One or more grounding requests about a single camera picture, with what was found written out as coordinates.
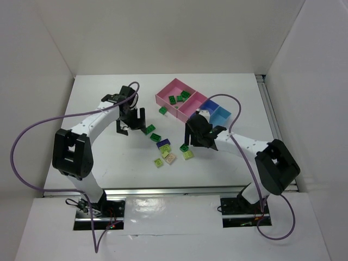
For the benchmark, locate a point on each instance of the aluminium side rail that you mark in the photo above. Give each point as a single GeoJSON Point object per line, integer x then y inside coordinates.
{"type": "Point", "coordinates": [274, 125]}

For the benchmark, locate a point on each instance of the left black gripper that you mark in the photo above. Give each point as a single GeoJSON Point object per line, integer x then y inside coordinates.
{"type": "Point", "coordinates": [131, 123]}

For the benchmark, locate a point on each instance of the light blue container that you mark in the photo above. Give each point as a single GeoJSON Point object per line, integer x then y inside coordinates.
{"type": "Point", "coordinates": [219, 117]}

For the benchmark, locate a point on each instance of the dark blue container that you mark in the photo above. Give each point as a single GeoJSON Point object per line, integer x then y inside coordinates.
{"type": "Point", "coordinates": [211, 107]}

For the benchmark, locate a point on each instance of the large pink container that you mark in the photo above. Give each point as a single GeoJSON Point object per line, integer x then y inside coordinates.
{"type": "Point", "coordinates": [174, 88]}

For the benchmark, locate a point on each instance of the lime lego brick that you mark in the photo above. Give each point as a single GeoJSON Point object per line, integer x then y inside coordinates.
{"type": "Point", "coordinates": [188, 154]}
{"type": "Point", "coordinates": [158, 162]}
{"type": "Point", "coordinates": [165, 148]}

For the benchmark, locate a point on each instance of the beige lego brick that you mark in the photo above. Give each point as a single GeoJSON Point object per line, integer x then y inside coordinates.
{"type": "Point", "coordinates": [169, 157]}

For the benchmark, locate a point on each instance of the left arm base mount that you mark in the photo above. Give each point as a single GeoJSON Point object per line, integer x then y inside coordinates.
{"type": "Point", "coordinates": [113, 216]}

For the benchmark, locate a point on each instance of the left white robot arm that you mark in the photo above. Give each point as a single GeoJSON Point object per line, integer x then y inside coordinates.
{"type": "Point", "coordinates": [72, 153]}

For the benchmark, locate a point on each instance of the dark blue lego brick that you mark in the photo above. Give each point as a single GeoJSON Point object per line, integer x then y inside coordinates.
{"type": "Point", "coordinates": [162, 143]}

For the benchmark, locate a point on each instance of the lime lego brick right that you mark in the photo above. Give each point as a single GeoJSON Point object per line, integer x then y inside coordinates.
{"type": "Point", "coordinates": [188, 154]}

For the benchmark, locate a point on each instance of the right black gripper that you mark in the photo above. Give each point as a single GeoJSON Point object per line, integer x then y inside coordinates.
{"type": "Point", "coordinates": [201, 140]}

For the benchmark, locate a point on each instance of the small pink container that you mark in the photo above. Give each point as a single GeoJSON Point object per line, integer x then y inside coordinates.
{"type": "Point", "coordinates": [188, 108]}

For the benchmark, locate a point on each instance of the green lego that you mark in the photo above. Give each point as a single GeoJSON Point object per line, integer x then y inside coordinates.
{"type": "Point", "coordinates": [163, 110]}

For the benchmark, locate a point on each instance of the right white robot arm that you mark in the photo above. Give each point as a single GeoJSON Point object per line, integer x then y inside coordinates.
{"type": "Point", "coordinates": [247, 149]}

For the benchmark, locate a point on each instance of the long green lego brick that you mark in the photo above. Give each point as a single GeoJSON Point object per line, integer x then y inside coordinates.
{"type": "Point", "coordinates": [147, 130]}

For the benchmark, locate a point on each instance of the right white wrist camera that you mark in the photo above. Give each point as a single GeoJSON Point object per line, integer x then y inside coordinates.
{"type": "Point", "coordinates": [204, 113]}

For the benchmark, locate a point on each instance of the lime lego brick upper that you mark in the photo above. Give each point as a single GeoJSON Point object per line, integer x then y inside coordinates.
{"type": "Point", "coordinates": [165, 148]}

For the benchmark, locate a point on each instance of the aluminium front rail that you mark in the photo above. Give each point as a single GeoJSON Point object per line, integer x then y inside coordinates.
{"type": "Point", "coordinates": [173, 191]}

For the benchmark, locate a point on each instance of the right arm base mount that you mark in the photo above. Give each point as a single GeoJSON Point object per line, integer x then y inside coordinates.
{"type": "Point", "coordinates": [238, 213]}

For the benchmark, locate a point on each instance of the lime lego brick lower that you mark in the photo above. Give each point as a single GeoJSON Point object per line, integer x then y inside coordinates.
{"type": "Point", "coordinates": [158, 162]}

